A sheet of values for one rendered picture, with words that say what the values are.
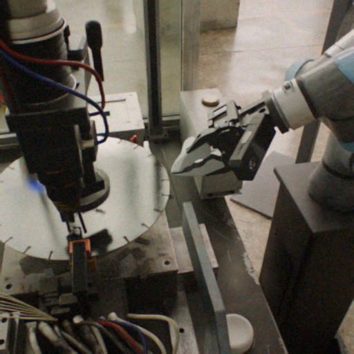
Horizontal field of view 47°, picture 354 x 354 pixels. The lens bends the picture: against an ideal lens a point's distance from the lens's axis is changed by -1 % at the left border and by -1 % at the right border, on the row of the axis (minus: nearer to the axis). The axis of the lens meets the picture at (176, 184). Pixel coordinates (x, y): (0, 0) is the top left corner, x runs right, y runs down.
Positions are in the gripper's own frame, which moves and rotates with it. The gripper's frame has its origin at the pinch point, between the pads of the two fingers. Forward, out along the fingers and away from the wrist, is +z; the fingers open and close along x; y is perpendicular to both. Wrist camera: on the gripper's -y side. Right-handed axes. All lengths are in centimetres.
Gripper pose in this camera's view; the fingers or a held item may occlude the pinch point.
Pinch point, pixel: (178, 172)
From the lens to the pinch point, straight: 73.0
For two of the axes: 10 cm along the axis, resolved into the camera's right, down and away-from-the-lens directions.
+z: -8.3, 4.2, 3.6
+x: -5.6, -6.2, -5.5
